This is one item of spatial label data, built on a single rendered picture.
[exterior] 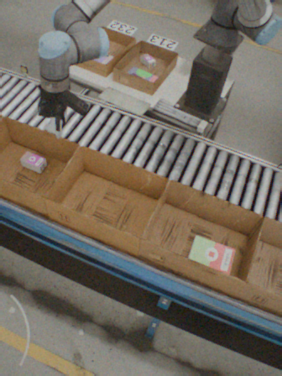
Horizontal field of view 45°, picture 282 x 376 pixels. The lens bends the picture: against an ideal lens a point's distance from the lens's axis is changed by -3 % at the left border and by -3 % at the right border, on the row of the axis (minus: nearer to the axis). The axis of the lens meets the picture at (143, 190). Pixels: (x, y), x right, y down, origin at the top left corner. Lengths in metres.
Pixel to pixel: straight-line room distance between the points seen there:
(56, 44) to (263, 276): 1.10
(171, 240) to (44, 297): 1.10
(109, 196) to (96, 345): 0.99
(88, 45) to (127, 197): 0.68
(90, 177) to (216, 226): 0.58
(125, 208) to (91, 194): 0.16
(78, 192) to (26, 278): 0.97
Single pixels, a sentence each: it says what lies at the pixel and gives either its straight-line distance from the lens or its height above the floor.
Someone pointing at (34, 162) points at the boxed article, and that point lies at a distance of 1.58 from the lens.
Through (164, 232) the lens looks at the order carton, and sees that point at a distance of 1.42.
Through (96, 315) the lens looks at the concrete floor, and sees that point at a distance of 2.20.
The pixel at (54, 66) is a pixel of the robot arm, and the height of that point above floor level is 1.51.
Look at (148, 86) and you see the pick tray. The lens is 2.15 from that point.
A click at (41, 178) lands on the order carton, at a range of 1.57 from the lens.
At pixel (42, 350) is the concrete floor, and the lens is 2.19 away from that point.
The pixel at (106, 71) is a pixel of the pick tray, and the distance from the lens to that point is 2.26.
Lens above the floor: 2.12
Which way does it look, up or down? 55 degrees down
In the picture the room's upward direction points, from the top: 8 degrees clockwise
